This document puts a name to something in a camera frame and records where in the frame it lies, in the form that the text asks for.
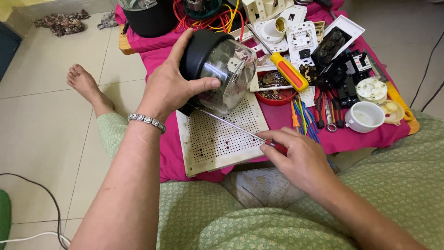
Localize person's left hand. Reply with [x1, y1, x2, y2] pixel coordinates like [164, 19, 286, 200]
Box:
[136, 28, 221, 123]

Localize person's right hand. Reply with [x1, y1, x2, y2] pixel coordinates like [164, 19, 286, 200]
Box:
[256, 127, 339, 195]

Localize black and clear blender jar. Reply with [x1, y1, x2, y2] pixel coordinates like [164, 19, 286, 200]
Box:
[178, 29, 257, 117]

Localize red handled thin screwdriver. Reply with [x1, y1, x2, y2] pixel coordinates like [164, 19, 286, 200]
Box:
[199, 109, 288, 155]

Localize person's green patterned clothing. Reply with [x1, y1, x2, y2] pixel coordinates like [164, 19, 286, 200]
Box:
[96, 111, 444, 250]

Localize small silver spanner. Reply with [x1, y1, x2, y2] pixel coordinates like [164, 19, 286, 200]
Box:
[324, 101, 337, 133]

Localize pink cloth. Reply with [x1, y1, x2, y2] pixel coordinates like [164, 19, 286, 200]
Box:
[114, 0, 411, 183]

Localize black blender base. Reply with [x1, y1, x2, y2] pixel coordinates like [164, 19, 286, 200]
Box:
[118, 0, 178, 38]

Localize red bowl of screws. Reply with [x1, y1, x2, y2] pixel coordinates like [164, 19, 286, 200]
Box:
[255, 70, 298, 106]

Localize white perforated board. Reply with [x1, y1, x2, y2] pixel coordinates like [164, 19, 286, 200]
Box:
[176, 91, 270, 178]

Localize person's left foot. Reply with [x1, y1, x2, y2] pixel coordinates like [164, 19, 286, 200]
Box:
[66, 63, 115, 117]

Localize green motor housing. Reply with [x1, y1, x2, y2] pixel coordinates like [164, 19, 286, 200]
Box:
[183, 0, 223, 20]

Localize grey crumpled rag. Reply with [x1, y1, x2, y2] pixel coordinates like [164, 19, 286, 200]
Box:
[97, 10, 119, 30]

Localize white tray of brass parts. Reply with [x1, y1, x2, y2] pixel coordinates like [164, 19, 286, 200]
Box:
[249, 55, 295, 93]

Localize white round ceiling rose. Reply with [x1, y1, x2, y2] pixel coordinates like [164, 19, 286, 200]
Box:
[356, 77, 388, 105]

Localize cream plastic fitting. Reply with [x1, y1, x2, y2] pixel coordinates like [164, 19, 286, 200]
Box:
[379, 100, 406, 126]

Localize black circuit breaker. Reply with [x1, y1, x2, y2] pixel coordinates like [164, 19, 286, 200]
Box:
[348, 50, 373, 81]

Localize white lamp holder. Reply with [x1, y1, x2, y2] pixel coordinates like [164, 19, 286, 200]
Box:
[254, 16, 289, 54]

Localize patterned rag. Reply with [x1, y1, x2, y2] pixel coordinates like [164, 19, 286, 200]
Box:
[34, 9, 91, 38]

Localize silver stone bracelet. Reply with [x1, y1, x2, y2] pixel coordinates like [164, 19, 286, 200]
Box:
[127, 113, 167, 134]

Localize bundle of coloured wires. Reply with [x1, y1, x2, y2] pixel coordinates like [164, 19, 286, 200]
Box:
[291, 97, 334, 167]

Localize red handled pliers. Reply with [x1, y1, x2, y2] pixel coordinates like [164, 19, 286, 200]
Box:
[314, 88, 345, 129]

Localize red and yellow wire tangle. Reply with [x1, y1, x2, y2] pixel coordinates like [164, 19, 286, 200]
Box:
[172, 0, 245, 42]

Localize yellow orange handled screwdriver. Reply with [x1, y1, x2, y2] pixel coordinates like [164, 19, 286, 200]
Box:
[246, 22, 309, 93]

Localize black burnt switch board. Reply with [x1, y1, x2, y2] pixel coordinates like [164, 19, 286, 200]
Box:
[311, 26, 352, 69]

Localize white switch plate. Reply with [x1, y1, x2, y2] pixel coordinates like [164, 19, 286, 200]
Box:
[287, 21, 318, 67]

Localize white switch box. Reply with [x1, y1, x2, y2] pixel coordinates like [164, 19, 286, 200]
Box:
[242, 0, 295, 24]

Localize black cable pair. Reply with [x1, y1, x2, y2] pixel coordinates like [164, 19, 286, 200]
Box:
[409, 31, 444, 112]

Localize white cable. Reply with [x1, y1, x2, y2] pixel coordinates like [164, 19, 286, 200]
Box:
[0, 231, 71, 246]

